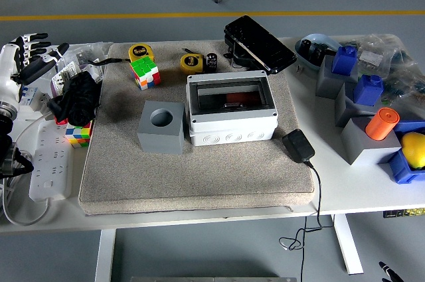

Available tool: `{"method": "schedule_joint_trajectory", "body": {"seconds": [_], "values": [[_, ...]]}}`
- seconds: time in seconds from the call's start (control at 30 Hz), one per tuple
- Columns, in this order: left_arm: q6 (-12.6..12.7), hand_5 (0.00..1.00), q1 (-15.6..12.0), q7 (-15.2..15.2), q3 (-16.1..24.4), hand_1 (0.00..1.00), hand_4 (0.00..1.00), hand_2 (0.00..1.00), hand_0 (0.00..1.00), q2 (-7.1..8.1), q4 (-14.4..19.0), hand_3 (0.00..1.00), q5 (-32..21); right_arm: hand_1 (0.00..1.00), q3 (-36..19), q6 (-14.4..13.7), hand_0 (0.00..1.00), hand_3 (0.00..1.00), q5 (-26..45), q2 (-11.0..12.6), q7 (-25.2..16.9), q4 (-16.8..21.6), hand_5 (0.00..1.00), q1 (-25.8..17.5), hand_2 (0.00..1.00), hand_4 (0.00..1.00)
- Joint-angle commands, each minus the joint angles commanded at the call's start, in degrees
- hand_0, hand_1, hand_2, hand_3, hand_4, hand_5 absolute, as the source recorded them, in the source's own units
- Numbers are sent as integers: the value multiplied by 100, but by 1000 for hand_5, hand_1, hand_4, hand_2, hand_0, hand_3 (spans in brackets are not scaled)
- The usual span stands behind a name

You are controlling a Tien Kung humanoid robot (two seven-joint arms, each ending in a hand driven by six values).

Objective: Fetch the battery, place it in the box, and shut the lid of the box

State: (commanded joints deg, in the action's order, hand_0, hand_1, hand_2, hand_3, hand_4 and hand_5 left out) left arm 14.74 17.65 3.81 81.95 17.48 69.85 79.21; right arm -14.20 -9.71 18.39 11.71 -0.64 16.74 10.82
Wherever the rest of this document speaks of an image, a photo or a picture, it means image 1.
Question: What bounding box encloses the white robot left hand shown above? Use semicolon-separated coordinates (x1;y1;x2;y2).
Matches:
0;32;70;110

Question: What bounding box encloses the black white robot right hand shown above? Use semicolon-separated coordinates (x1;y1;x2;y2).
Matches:
379;261;404;282

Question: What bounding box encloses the grey transparent box lid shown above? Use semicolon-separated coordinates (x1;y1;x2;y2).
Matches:
187;70;278;124

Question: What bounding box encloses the white plastic junction box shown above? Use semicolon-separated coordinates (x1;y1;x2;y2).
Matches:
186;70;279;147

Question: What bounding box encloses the orange cylindrical battery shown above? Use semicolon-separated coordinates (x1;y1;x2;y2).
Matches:
365;107;400;141
226;92;260;104

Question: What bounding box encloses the white blue circuit breaker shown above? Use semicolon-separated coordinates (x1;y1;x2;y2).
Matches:
18;84;51;117

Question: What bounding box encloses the purple white packaged part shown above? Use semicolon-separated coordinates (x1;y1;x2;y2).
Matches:
49;62;82;97

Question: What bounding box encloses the white table leg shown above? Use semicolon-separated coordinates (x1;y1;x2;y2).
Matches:
94;228;117;282
333;214;365;275

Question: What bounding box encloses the black table control panel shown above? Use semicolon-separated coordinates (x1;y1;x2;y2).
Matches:
382;208;425;219

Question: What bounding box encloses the black cloth bundle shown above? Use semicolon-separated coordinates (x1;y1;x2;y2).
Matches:
46;71;102;127

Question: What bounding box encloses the clear bag with hardware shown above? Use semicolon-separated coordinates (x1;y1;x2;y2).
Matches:
49;42;114;84

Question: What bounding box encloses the small colourful puzzle cube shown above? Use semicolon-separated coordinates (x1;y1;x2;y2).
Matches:
65;121;93;149

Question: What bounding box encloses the white power strip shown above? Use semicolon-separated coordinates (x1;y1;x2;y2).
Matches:
29;119;74;202

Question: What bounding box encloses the blue storage bin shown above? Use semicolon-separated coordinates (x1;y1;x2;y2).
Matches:
386;119;425;184

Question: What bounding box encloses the yellow lemon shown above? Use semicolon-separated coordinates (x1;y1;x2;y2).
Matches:
400;131;425;169

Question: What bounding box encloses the grey plastic block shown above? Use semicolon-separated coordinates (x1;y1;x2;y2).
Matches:
334;81;388;129
315;54;359;100
340;116;402;166

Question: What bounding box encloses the yellow tape measure black label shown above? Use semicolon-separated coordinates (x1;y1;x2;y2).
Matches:
128;44;156;63

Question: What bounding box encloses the large colourful puzzle cube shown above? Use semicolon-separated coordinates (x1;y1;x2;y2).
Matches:
129;56;162;91

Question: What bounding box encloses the black power adapter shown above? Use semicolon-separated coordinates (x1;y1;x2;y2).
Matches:
282;128;315;165

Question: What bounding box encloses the grey block with round hole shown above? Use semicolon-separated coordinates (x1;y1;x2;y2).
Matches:
136;100;186;155

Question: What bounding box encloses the blue plastic block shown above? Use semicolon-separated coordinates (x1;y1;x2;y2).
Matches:
331;45;359;76
352;74;384;106

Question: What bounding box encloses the clear bag of parts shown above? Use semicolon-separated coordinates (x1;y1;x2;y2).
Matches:
338;33;418;76
381;56;425;117

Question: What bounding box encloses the black cylindrical capacitor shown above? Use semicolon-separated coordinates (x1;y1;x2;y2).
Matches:
205;52;218;71

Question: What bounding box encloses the grey-brown mat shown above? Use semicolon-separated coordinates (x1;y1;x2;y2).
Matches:
78;40;315;216

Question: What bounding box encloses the small black component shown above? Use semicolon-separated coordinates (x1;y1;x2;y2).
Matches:
299;38;313;56
311;44;326;63

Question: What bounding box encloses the light blue bowl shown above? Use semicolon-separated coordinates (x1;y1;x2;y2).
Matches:
294;33;341;72

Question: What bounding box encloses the black flat case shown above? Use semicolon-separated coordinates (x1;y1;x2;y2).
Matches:
223;15;298;76

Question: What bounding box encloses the black tape measure strap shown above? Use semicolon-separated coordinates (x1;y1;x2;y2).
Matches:
86;58;131;66

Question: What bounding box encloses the black adapter cord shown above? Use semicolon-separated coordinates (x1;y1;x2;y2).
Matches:
278;158;334;282

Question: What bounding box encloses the white power cable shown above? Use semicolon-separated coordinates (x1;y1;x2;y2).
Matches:
0;111;56;226

